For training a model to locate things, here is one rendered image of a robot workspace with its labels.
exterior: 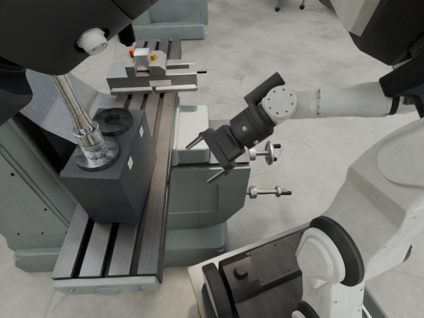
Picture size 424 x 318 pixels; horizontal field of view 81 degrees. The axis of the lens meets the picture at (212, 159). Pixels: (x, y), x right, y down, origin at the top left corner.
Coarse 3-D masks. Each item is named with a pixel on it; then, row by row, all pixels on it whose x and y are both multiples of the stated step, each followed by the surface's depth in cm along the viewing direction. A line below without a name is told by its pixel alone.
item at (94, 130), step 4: (92, 124) 47; (96, 124) 47; (92, 128) 46; (96, 128) 46; (76, 132) 45; (80, 132) 45; (84, 132) 45; (88, 132) 45; (92, 132) 45; (96, 132) 46; (76, 136) 45; (80, 136) 45; (84, 136) 45; (88, 136) 45; (92, 136) 45
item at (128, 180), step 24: (96, 120) 57; (120, 120) 57; (144, 120) 62; (120, 144) 54; (144, 144) 63; (72, 168) 49; (96, 168) 48; (120, 168) 49; (144, 168) 64; (72, 192) 52; (96, 192) 52; (120, 192) 51; (144, 192) 64; (96, 216) 60; (120, 216) 59
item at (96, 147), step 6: (96, 138) 46; (102, 138) 48; (84, 144) 46; (90, 144) 46; (96, 144) 47; (102, 144) 48; (84, 150) 48; (90, 150) 47; (96, 150) 48; (102, 150) 49; (108, 150) 51; (90, 156) 49; (96, 156) 49
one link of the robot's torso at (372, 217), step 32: (416, 128) 27; (384, 160) 31; (416, 160) 27; (352, 192) 43; (384, 192) 33; (416, 192) 29; (320, 224) 51; (352, 224) 45; (384, 224) 38; (416, 224) 38; (352, 256) 45; (384, 256) 45
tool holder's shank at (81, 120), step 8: (56, 80) 37; (64, 80) 38; (56, 88) 39; (64, 88) 39; (72, 88) 40; (64, 96) 39; (72, 96) 40; (72, 104) 41; (80, 104) 42; (72, 112) 42; (80, 112) 43; (72, 120) 43; (80, 120) 43; (88, 120) 44; (80, 128) 44; (88, 128) 45
